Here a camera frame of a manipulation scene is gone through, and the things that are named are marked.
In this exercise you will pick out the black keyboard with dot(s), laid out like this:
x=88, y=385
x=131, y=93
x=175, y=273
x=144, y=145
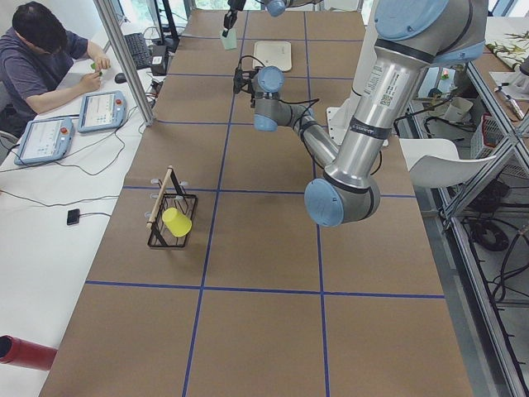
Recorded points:
x=138, y=49

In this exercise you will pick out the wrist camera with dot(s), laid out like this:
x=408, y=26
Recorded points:
x=243, y=80

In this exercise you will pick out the white chair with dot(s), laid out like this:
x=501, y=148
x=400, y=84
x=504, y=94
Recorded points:
x=435, y=163

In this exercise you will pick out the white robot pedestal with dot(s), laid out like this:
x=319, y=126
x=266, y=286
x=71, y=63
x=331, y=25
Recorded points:
x=338, y=119

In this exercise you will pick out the black wire cup rack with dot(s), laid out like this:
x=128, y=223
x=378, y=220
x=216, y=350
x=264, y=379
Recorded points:
x=172, y=194

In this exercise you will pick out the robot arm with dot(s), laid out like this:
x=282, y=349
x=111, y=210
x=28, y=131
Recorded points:
x=274, y=7
x=411, y=36

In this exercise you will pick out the black mini computer box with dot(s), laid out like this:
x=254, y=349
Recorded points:
x=159, y=60

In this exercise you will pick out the pale green cup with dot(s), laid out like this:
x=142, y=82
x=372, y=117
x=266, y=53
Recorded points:
x=228, y=39

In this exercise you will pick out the black computer mouse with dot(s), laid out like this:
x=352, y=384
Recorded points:
x=120, y=78

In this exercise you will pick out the aluminium frame post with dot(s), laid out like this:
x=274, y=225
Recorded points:
x=116, y=38

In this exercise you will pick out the seated person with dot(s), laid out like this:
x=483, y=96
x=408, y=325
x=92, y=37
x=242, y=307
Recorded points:
x=36, y=54

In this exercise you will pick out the small black puck device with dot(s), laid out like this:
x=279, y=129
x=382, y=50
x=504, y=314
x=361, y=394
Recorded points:
x=73, y=217

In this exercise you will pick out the cream plastic tray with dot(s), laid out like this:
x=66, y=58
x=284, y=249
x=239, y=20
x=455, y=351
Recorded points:
x=273, y=53

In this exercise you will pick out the teach pendant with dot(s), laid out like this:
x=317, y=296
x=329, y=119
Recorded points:
x=45, y=141
x=101, y=111

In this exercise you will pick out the yellow cup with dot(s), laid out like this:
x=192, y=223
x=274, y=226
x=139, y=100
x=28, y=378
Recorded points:
x=177, y=222

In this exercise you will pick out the far teach pendant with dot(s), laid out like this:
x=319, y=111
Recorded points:
x=101, y=111

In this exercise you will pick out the near teach pendant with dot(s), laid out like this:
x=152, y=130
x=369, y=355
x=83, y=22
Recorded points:
x=45, y=141

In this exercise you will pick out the red cylinder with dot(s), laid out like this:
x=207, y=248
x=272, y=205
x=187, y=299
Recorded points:
x=23, y=353

